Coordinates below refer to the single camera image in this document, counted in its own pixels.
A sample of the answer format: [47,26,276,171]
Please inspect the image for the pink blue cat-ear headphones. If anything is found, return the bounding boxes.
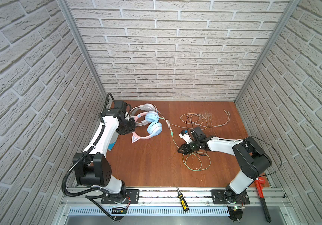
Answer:
[131,112,162,143]

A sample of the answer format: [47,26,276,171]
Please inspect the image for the black corrugated cable conduit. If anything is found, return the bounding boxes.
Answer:
[61,123,109,197]

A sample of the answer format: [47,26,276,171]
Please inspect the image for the aluminium frame rail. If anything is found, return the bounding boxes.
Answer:
[60,187,291,207]

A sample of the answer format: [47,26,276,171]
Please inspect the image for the small black electronics board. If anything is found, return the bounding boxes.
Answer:
[112,207,128,214]

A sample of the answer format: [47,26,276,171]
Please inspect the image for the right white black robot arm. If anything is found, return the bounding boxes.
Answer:
[178,127,272,203]

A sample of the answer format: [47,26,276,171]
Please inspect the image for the white headphone cable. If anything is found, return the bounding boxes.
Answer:
[156,109,231,131]

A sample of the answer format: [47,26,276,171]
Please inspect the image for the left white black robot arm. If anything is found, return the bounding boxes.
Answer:
[62,107,136,202]

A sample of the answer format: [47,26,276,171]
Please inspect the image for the yellow black screwdriver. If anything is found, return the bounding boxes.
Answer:
[176,187,189,212]

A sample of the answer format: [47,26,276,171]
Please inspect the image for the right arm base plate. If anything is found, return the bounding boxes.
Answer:
[211,189,250,204]

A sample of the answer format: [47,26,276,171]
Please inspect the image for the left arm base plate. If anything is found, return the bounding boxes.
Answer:
[101,188,140,204]

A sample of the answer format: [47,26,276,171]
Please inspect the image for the white headphones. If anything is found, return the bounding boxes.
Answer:
[130,103,158,127]

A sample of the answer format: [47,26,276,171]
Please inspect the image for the green headphone cable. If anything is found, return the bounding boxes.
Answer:
[158,118,212,172]

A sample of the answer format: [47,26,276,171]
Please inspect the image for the red pipe wrench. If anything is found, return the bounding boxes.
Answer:
[254,178,272,223]

